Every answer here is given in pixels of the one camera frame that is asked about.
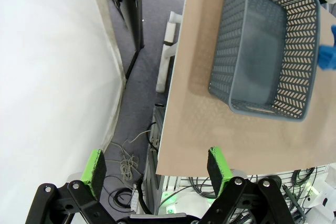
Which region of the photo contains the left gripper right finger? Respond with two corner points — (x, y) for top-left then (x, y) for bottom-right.
(201, 146), (308, 224)

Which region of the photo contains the bright blue garment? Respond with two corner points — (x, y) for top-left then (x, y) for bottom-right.
(317, 24), (336, 72)

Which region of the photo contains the black stand post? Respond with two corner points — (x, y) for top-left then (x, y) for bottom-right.
(102, 0), (145, 81)

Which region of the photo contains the black coiled cable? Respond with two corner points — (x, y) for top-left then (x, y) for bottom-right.
(107, 176), (148, 214)

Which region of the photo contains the white padded table leg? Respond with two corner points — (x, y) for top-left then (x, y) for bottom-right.
(156, 10), (184, 93)

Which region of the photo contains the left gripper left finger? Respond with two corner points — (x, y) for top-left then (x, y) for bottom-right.
(25, 149), (118, 224)

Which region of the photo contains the grey tangled cable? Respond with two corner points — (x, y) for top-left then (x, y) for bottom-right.
(109, 129), (148, 183)

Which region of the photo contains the black cable bundle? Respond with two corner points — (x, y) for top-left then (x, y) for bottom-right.
(290, 167), (317, 189)

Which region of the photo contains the grey woven plastic basket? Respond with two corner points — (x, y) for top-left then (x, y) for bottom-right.
(208, 0), (322, 123)

